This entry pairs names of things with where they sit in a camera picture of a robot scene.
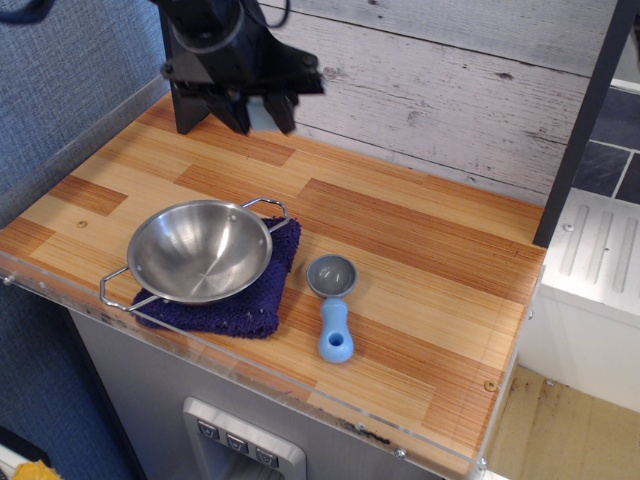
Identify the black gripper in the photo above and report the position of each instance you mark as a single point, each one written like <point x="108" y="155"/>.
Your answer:
<point x="245" y="60"/>

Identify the pale blue dice toy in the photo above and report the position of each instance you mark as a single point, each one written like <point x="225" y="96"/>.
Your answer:
<point x="260" y="119"/>

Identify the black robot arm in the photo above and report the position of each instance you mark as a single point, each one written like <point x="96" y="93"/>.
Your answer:
<point x="201" y="17"/>

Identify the grey toy fridge cabinet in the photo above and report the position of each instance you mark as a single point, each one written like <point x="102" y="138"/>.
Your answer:
<point x="356" y="420"/>

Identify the white toy sink counter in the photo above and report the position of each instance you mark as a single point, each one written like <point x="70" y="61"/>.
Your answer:
<point x="583" y="325"/>

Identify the blue grey ice cream scoop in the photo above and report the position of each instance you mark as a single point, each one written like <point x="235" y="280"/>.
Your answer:
<point x="332" y="277"/>

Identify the purple knitted cloth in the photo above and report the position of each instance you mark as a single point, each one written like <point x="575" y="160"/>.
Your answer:
<point x="252" y="313"/>

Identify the clear acrylic table edge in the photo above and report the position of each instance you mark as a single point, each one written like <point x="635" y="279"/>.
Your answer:
<point x="434" y="332"/>

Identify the silver dispenser panel with buttons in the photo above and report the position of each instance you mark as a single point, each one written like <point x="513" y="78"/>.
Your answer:
<point x="227" y="447"/>

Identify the yellow object at corner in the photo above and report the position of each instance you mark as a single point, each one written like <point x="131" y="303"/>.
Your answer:
<point x="35" y="471"/>

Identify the dark left shelf post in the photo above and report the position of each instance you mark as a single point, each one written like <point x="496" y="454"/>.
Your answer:
<point x="189" y="111"/>

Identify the dark shelf post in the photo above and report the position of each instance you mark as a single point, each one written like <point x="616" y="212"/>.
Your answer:
<point x="189" y="111"/>
<point x="599" y="84"/>

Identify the stainless steel bowl with handles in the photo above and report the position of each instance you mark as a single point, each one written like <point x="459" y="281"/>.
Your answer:
<point x="201" y="252"/>

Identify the dark right shelf post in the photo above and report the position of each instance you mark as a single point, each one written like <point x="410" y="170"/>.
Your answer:
<point x="599" y="84"/>

